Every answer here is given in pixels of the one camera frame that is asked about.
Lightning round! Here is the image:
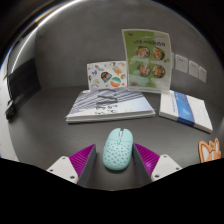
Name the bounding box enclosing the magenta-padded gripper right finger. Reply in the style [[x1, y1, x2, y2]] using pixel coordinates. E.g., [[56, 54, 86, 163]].
[[132, 143, 184, 186]]

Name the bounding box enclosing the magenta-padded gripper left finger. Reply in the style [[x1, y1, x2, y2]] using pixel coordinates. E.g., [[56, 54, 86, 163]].
[[45, 143, 98, 188]]

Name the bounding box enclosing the mint green computer mouse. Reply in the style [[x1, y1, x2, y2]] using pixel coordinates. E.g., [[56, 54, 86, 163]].
[[102, 127, 134, 172]]

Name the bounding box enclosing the orange corgi-shaped mouse pad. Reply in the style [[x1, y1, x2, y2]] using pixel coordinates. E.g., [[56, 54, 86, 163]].
[[198, 137, 222, 164]]

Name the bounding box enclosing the striped cover magazine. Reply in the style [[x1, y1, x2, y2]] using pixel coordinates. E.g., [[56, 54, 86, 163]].
[[65, 87, 157, 124]]

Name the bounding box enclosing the white book with blue band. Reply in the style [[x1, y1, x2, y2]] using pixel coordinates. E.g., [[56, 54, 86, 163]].
[[158, 89, 214, 134]]

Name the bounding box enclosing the white sticker sheet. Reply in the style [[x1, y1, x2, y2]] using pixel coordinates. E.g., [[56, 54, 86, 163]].
[[86, 60, 129, 92]]

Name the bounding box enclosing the green menu sign stand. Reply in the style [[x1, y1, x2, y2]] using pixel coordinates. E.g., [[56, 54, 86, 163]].
[[121, 28, 173, 94]]

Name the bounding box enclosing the black monitor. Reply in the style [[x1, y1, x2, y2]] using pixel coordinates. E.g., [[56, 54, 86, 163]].
[[4, 57, 43, 121]]

